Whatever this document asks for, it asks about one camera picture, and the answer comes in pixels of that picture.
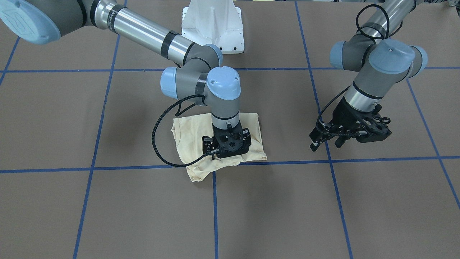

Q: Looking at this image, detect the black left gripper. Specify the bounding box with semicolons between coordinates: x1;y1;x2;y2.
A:
309;98;391;151

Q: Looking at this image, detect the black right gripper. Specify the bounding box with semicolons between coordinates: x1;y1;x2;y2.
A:
202;122;252;160

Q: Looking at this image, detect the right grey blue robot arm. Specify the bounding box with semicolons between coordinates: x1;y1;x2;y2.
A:
1;0;251;158

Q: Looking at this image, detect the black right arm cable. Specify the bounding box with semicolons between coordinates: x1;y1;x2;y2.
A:
151;94;212;168

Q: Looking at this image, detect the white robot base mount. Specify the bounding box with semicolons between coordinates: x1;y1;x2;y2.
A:
182;0;245;54

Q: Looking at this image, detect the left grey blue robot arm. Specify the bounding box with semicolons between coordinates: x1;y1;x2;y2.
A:
309;0;428;151

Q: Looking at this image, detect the beige long sleeve printed shirt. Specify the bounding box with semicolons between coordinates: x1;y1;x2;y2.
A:
171;113;267;182

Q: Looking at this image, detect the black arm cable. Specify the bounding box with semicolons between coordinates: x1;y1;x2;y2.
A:
316;4;403;137
151;94;212;168

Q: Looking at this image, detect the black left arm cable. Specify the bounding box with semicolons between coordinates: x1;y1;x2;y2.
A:
316;4;403;137

